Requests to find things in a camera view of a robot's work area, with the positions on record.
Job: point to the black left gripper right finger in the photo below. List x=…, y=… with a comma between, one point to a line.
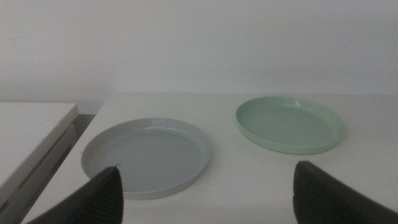
x=323, y=199

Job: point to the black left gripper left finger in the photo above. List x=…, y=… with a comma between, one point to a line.
x=99, y=199

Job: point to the green shallow bowl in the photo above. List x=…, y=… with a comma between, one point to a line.
x=289, y=127

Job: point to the grey shallow bowl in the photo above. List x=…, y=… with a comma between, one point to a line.
x=155, y=152

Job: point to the white side table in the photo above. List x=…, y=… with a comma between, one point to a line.
x=25, y=130

